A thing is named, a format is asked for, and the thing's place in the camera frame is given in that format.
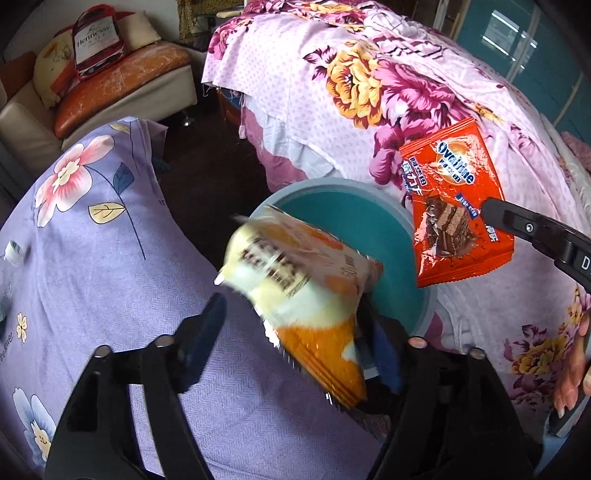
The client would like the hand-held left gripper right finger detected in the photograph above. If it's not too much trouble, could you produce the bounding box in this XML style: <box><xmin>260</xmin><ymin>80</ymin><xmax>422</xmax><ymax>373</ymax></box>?
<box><xmin>358</xmin><ymin>295</ymin><xmax>542</xmax><ymax>480</ymax></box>

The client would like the teal cabinet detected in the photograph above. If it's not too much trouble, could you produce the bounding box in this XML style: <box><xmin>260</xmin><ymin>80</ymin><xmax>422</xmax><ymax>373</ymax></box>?
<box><xmin>455</xmin><ymin>0</ymin><xmax>587</xmax><ymax>136</ymax></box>

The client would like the cream sofa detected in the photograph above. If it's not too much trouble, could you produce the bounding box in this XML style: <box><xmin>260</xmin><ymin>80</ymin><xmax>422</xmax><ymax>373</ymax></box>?
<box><xmin>0</xmin><ymin>9</ymin><xmax>199</xmax><ymax>162</ymax></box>

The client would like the orange leather cushion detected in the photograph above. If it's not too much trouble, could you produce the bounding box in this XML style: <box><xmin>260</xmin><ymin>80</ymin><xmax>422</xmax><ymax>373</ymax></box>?
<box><xmin>55</xmin><ymin>44</ymin><xmax>193</xmax><ymax>139</ymax></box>

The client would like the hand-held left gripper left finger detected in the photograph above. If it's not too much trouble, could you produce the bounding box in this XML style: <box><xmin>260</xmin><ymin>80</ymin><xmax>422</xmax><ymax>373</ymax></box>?
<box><xmin>44</xmin><ymin>293</ymin><xmax>228</xmax><ymax>480</ymax></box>

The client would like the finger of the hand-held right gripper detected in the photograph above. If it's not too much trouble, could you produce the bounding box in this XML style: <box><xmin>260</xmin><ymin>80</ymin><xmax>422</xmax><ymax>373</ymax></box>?
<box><xmin>481</xmin><ymin>198</ymin><xmax>573</xmax><ymax>261</ymax></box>

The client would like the wooden bed frame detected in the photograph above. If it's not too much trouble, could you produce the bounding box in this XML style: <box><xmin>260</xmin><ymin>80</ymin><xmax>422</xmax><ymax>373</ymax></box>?
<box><xmin>216</xmin><ymin>90</ymin><xmax>246</xmax><ymax>126</ymax></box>

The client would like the yellow orange snack packet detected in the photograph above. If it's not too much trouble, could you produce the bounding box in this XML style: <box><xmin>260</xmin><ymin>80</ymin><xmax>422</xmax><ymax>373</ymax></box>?
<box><xmin>215</xmin><ymin>205</ymin><xmax>385</xmax><ymax>409</ymax></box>

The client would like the clear plastic bottle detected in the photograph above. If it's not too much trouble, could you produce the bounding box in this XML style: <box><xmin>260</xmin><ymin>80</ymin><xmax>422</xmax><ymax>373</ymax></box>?
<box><xmin>0</xmin><ymin>240</ymin><xmax>27</xmax><ymax>324</ymax></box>

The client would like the yellow pillow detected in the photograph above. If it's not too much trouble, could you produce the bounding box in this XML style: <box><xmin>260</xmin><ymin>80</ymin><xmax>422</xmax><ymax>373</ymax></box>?
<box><xmin>33</xmin><ymin>10</ymin><xmax>153</xmax><ymax>110</ymax></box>

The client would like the pink floral bed sheet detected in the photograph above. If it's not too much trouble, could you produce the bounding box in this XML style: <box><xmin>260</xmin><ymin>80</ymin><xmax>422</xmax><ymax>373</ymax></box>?
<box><xmin>203</xmin><ymin>0</ymin><xmax>591</xmax><ymax>444</ymax></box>

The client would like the red gift box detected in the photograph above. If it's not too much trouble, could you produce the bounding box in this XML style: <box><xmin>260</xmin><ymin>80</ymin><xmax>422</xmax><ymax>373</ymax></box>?
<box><xmin>71</xmin><ymin>4</ymin><xmax>126</xmax><ymax>81</ymax></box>

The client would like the person's right hand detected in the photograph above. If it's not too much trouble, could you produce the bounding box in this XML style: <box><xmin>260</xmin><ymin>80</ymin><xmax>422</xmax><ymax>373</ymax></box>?
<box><xmin>553</xmin><ymin>314</ymin><xmax>591</xmax><ymax>419</ymax></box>

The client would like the pink white quilt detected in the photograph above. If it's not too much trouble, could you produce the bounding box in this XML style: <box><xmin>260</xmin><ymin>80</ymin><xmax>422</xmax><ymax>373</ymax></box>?
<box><xmin>239</xmin><ymin>105</ymin><xmax>334</xmax><ymax>186</ymax></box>

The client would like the teal trash bin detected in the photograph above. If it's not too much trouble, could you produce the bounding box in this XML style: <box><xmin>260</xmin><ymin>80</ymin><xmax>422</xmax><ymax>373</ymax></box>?
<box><xmin>249</xmin><ymin>179</ymin><xmax>437</xmax><ymax>381</ymax></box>

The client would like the red chocolate wafer packet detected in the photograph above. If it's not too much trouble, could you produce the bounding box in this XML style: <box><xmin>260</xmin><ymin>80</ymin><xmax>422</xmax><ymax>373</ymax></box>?
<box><xmin>398</xmin><ymin>117</ymin><xmax>516</xmax><ymax>289</ymax></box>

